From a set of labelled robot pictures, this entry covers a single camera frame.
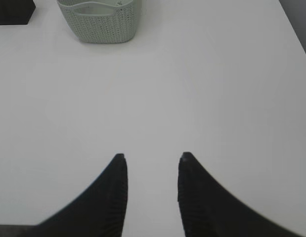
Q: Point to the black mesh pen holder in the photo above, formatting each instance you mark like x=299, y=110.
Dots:
x=16, y=12

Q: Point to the pale green plastic basket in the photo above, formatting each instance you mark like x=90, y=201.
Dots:
x=102, y=21

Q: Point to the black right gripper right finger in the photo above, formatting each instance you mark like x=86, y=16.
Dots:
x=207, y=209

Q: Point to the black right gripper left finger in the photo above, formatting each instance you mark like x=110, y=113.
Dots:
x=97, y=212

